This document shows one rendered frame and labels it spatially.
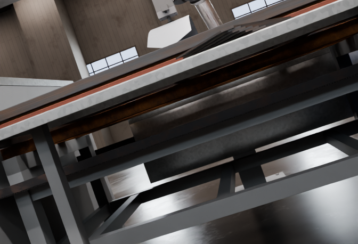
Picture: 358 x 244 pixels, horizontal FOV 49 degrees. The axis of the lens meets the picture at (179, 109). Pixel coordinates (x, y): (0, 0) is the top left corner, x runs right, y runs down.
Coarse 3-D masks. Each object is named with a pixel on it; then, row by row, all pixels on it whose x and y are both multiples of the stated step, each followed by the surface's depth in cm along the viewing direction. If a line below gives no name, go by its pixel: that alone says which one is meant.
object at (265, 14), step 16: (288, 0) 128; (304, 0) 127; (256, 16) 129; (272, 16) 129; (208, 32) 132; (176, 48) 134; (128, 64) 136; (144, 64) 136; (80, 80) 139; (96, 80) 138; (48, 96) 141; (64, 96) 141; (0, 112) 145; (16, 112) 144
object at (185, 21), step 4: (184, 20) 159; (188, 20) 157; (172, 24) 161; (176, 24) 158; (180, 24) 156; (184, 24) 154; (160, 28) 162; (164, 28) 160; (168, 28) 158; (172, 28) 156; (152, 32) 161; (156, 32) 159; (160, 32) 157; (148, 36) 159; (152, 36) 157
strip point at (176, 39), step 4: (184, 32) 147; (188, 32) 145; (176, 36) 147; (180, 36) 145; (164, 40) 148; (168, 40) 146; (172, 40) 145; (176, 40) 143; (156, 44) 148; (160, 44) 146; (164, 44) 145; (168, 44) 143
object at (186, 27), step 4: (188, 24) 152; (176, 28) 154; (180, 28) 152; (184, 28) 150; (188, 28) 149; (164, 32) 155; (168, 32) 153; (172, 32) 151; (176, 32) 150; (180, 32) 148; (156, 36) 155; (160, 36) 153; (164, 36) 151; (168, 36) 150; (172, 36) 148; (148, 40) 154; (152, 40) 153; (156, 40) 151; (160, 40) 149; (148, 44) 151; (152, 44) 149
